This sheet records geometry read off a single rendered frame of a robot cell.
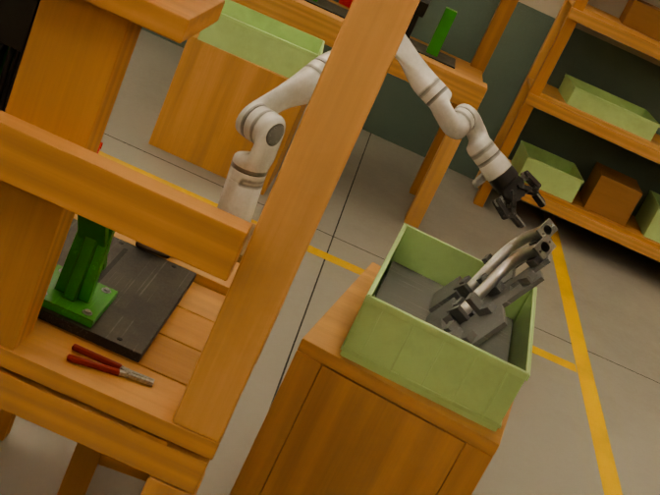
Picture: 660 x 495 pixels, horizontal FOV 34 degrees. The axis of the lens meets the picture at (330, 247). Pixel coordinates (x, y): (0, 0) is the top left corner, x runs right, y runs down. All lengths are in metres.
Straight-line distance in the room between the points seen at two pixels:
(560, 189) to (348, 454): 4.83
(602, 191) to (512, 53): 1.14
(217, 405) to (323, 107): 0.55
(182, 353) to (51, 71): 0.64
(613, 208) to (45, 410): 5.78
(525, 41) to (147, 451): 5.98
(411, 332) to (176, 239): 0.93
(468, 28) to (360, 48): 5.95
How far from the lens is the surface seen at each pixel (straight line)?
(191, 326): 2.19
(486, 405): 2.55
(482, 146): 2.80
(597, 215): 7.33
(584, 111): 7.13
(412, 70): 2.79
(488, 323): 2.56
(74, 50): 1.72
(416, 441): 2.57
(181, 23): 1.62
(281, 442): 2.67
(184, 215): 1.67
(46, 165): 1.72
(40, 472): 3.14
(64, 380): 1.91
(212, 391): 1.84
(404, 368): 2.53
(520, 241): 2.92
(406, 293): 2.90
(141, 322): 2.10
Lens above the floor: 1.89
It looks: 21 degrees down
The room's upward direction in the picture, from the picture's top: 25 degrees clockwise
